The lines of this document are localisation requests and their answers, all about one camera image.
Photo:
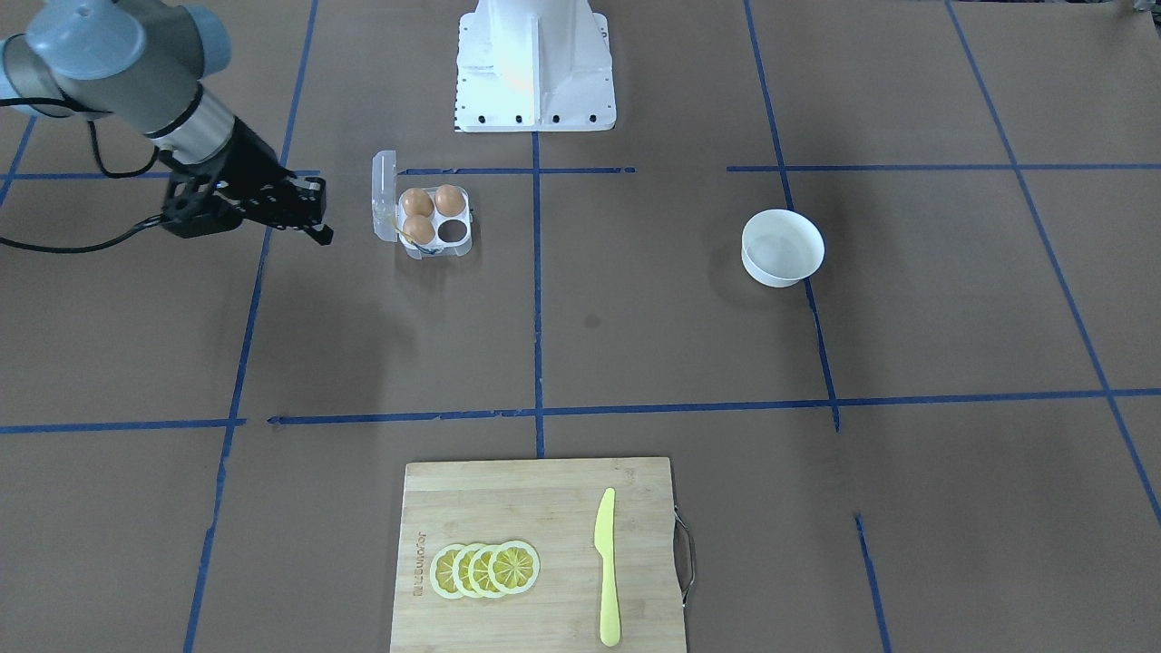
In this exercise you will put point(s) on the brown egg in box near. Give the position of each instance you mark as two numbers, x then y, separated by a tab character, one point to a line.
420	231

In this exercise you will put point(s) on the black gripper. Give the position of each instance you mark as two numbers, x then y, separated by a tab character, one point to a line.
251	156

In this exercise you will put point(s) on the brown egg in box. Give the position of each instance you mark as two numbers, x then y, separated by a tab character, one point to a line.
416	202
420	231

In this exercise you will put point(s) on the white bowl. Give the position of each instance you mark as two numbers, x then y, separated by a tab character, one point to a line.
779	248

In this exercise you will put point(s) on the wooden cutting board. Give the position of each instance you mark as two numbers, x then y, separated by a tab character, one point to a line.
553	555

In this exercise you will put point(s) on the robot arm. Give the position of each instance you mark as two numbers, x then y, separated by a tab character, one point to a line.
145	62

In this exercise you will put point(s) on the yellow plastic knife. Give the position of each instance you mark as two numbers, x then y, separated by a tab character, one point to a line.
604	543

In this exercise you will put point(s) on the brown egg in box far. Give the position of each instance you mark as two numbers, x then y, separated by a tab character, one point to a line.
416	202

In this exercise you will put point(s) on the brown egg from bowl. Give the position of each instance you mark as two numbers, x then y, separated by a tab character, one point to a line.
449	200

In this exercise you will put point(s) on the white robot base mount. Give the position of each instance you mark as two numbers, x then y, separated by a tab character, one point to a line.
534	66

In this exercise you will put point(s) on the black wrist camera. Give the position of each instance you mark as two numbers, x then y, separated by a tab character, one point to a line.
192	208

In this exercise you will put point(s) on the clear plastic egg box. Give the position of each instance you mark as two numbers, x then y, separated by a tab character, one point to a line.
454	236

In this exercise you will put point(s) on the lemon slice farthest from knife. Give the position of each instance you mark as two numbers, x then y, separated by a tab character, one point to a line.
443	572

